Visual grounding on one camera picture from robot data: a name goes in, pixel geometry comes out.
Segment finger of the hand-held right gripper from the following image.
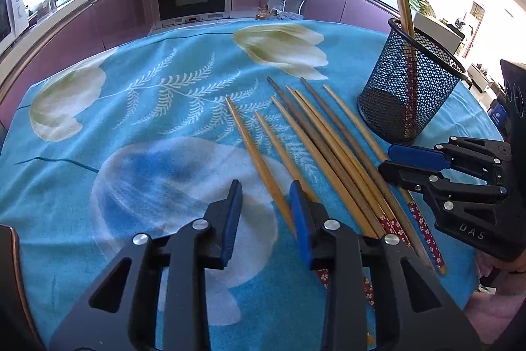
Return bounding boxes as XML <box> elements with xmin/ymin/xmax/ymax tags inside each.
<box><xmin>387</xmin><ymin>136</ymin><xmax>514</xmax><ymax>185</ymax></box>
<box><xmin>378</xmin><ymin>161</ymin><xmax>510</xmax><ymax>221</ymax></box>

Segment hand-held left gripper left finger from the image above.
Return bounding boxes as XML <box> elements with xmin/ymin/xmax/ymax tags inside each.
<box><xmin>49</xmin><ymin>179</ymin><xmax>244</xmax><ymax>351</ymax></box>

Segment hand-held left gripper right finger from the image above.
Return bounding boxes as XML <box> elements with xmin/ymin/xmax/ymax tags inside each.
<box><xmin>290</xmin><ymin>180</ymin><xmax>481</xmax><ymax>351</ymax></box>

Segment bunch of wooden chopsticks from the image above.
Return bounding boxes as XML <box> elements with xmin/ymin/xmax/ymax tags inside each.
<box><xmin>225</xmin><ymin>76</ymin><xmax>448</xmax><ymax>347</ymax></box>

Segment black mesh utensil holder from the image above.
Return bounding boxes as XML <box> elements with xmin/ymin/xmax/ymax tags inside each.
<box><xmin>357</xmin><ymin>19</ymin><xmax>469</xmax><ymax>142</ymax></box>

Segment person's right forearm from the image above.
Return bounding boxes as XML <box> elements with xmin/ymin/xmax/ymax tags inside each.
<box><xmin>464</xmin><ymin>248</ymin><xmax>526</xmax><ymax>351</ymax></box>

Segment long curved bamboo chopstick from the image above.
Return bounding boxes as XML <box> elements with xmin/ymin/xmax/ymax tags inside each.
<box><xmin>380</xmin><ymin>0</ymin><xmax>417</xmax><ymax>138</ymax></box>
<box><xmin>388</xmin><ymin>0</ymin><xmax>424</xmax><ymax>140</ymax></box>

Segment blue floral blanket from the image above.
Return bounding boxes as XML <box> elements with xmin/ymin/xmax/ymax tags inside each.
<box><xmin>0</xmin><ymin>20</ymin><xmax>506</xmax><ymax>351</ymax></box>

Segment brown chair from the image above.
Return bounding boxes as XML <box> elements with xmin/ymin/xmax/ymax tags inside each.
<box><xmin>0</xmin><ymin>225</ymin><xmax>42</xmax><ymax>351</ymax></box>

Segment purple kitchen cabinets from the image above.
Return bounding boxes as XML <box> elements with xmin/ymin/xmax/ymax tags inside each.
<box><xmin>0</xmin><ymin>0</ymin><xmax>407</xmax><ymax>130</ymax></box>

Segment white microwave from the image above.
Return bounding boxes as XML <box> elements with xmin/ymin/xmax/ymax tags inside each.
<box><xmin>0</xmin><ymin>0</ymin><xmax>29</xmax><ymax>56</ymax></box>

